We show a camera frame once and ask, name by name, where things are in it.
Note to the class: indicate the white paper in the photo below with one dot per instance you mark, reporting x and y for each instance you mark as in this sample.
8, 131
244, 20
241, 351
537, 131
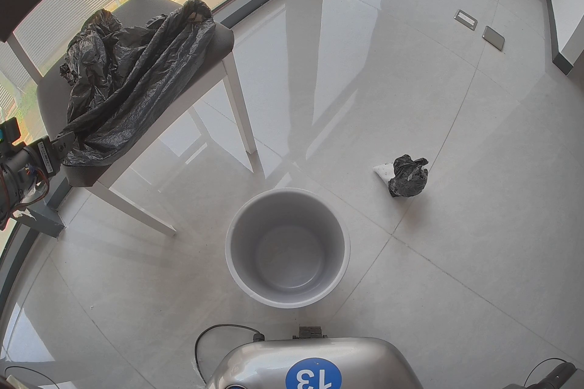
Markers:
382, 170

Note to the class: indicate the white chair dark grey seat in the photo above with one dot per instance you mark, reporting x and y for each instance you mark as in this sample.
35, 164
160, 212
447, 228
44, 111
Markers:
155, 9

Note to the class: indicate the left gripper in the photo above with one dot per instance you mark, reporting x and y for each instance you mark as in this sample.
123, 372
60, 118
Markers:
27, 161

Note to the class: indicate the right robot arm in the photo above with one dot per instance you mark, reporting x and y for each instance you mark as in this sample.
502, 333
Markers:
559, 376

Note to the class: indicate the black plastic bag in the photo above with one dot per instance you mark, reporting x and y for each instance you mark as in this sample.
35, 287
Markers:
137, 72

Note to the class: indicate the black plastic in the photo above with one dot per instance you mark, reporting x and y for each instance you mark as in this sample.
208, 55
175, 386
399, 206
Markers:
408, 177

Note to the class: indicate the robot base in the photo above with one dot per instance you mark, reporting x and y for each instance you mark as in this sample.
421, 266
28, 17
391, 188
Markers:
273, 364

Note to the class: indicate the white trash bin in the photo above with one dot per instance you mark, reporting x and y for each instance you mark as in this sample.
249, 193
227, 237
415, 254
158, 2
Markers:
283, 241

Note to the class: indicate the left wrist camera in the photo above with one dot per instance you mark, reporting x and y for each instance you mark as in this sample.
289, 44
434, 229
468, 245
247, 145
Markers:
9, 134

